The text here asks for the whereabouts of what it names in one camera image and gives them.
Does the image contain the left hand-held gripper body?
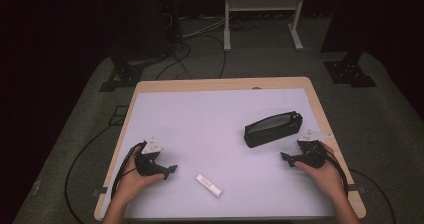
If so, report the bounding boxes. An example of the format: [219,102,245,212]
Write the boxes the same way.
[133,136,167,177]

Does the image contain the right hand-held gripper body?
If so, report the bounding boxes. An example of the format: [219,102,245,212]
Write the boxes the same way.
[291,129,334,169]

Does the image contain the black pencil case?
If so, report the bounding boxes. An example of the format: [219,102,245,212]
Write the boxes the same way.
[243,110,304,149]

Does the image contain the white eraser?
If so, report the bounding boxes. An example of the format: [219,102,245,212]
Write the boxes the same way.
[195,173,224,199]

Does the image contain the person's right hand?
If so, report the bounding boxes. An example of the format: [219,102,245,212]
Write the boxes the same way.
[293,141,346,200]

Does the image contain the person's left hand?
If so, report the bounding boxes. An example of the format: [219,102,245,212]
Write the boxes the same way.
[114,146,166,206]

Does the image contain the white table mat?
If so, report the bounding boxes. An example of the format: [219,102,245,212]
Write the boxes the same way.
[99,87,335,220]

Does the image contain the black stand base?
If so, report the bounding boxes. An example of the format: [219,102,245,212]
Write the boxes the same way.
[323,50,378,88]
[98,52,168,93]

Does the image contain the white metal stand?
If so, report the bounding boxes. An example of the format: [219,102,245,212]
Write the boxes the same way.
[223,0,308,53]

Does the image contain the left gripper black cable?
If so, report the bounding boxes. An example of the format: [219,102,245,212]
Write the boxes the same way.
[110,142,146,200]

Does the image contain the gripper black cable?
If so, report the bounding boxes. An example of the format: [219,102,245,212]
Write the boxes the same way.
[110,142,146,200]
[319,143,350,198]

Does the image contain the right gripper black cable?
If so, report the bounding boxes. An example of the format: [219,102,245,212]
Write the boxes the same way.
[319,143,350,198]

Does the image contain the black floor cable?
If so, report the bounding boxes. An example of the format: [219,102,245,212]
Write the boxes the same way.
[154,33,228,82]

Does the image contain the white floor cables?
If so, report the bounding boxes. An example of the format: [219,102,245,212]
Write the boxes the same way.
[179,15,226,40]

